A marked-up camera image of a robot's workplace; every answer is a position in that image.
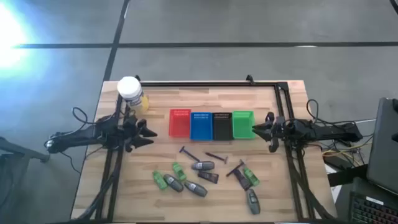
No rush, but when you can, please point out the black backlit keyboard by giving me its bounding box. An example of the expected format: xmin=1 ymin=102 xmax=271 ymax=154
xmin=348 ymin=177 xmax=398 ymax=224

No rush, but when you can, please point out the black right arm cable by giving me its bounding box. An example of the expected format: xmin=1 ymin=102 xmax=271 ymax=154
xmin=306 ymin=98 xmax=358 ymax=125

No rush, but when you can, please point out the grey travel deodorant stick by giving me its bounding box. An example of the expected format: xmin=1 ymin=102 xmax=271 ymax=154
xmin=163 ymin=174 xmax=184 ymax=193
xmin=190 ymin=161 xmax=215 ymax=171
xmin=246 ymin=189 xmax=261 ymax=215
xmin=183 ymin=180 xmax=208 ymax=197

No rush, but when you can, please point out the yellow cable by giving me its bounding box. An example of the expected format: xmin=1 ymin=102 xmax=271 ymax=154
xmin=322 ymin=142 xmax=374 ymax=159

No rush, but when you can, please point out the green travel-size bottle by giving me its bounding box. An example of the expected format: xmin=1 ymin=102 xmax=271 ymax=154
xmin=152 ymin=170 xmax=168 ymax=190
xmin=172 ymin=162 xmax=187 ymax=181
xmin=243 ymin=167 xmax=261 ymax=187

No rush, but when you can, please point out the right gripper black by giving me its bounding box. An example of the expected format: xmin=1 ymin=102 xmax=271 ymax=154
xmin=251 ymin=111 xmax=295 ymax=153

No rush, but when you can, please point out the green plastic basket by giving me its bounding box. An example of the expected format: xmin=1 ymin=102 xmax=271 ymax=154
xmin=232 ymin=110 xmax=256 ymax=140

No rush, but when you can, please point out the grey metal stand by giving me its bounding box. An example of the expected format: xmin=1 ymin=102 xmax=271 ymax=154
xmin=0 ymin=136 xmax=51 ymax=224

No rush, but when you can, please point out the red plastic basket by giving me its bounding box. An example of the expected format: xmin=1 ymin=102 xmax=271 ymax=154
xmin=169 ymin=108 xmax=192 ymax=138

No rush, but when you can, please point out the yellow wipes canister white lid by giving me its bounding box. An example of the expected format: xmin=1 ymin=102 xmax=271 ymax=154
xmin=117 ymin=76 xmax=150 ymax=113

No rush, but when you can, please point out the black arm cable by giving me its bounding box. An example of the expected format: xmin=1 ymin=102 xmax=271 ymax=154
xmin=45 ymin=107 xmax=94 ymax=174
xmin=306 ymin=98 xmax=358 ymax=125

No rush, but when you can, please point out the dark travel-size tube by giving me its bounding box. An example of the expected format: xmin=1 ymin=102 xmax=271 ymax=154
xmin=197 ymin=170 xmax=220 ymax=184
xmin=233 ymin=169 xmax=252 ymax=191

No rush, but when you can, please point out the black strap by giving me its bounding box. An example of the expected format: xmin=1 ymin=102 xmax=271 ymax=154
xmin=328 ymin=164 xmax=369 ymax=187

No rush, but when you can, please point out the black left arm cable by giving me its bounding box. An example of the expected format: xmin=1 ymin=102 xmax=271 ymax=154
xmin=45 ymin=107 xmax=94 ymax=174

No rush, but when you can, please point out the black power adapter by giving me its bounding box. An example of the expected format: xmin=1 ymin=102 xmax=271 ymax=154
xmin=323 ymin=154 xmax=345 ymax=169

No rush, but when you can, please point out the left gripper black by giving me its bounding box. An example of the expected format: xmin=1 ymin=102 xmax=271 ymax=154
xmin=123 ymin=114 xmax=159 ymax=153

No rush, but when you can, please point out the black aluminium rig frame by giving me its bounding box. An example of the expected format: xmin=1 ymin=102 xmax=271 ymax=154
xmin=71 ymin=81 xmax=338 ymax=223

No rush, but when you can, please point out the blue plastic basket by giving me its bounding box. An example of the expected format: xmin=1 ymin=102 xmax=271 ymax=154
xmin=190 ymin=112 xmax=213 ymax=141

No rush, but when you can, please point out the black plastic basket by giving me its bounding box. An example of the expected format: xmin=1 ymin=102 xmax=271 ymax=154
xmin=212 ymin=112 xmax=234 ymax=141

